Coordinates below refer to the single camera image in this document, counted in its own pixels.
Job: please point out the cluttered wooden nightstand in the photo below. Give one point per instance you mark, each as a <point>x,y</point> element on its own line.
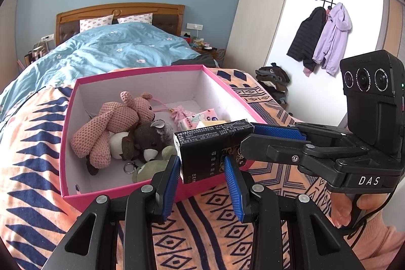
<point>208,50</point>

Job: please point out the floral tissue packet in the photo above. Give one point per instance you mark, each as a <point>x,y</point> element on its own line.
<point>202,116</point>

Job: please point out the wooden door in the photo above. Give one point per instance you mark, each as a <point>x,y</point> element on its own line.
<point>392,20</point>

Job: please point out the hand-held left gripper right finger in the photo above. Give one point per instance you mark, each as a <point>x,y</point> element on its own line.
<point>234,191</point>

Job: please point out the dark garment on bed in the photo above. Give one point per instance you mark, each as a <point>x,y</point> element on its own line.
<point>196,61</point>

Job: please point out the blue duvet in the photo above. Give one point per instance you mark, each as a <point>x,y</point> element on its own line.
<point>110,48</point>

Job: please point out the person's right forearm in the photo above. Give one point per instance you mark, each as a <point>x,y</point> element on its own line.
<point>379,244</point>

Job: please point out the yellow packet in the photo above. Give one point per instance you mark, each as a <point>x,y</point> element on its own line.
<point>212,124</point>

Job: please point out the person's right hand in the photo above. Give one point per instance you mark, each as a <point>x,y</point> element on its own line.
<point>340,210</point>

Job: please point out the purple jacket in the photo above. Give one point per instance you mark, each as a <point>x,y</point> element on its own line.
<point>332,36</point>

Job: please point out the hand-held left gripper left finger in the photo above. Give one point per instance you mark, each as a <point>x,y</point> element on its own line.
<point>167,184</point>

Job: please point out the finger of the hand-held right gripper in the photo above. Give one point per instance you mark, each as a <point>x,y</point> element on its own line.
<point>275,131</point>
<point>272,149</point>

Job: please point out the black jacket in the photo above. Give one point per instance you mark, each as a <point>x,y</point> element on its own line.
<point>307,39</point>

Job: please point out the white patterned pillow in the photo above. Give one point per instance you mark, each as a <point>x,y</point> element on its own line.
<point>134,19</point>
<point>95,24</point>

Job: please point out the beige wardrobe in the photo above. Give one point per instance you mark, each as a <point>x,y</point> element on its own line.
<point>265,4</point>

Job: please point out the nightstand with bottles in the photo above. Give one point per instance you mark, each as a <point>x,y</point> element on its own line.
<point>33,53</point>

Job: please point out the pink knitted teddy bear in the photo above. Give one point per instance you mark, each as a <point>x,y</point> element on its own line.
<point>107,121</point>

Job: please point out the pink cardboard box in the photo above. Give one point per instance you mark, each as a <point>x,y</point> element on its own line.
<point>142,83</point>

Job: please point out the dark brown plush toy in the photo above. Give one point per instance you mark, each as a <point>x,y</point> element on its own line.
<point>148,137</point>

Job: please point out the green and white plush toy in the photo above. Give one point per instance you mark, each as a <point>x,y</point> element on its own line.
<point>152,168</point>

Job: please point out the white wall socket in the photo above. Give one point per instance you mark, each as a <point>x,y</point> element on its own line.
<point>194,25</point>
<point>47,37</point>

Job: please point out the wooden headboard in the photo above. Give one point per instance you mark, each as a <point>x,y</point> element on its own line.
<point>126,8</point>

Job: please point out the black rectangular box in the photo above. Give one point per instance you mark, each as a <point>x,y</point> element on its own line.
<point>202,153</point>

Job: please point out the orange patterned blanket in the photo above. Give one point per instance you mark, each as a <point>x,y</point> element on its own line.
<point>31,162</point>

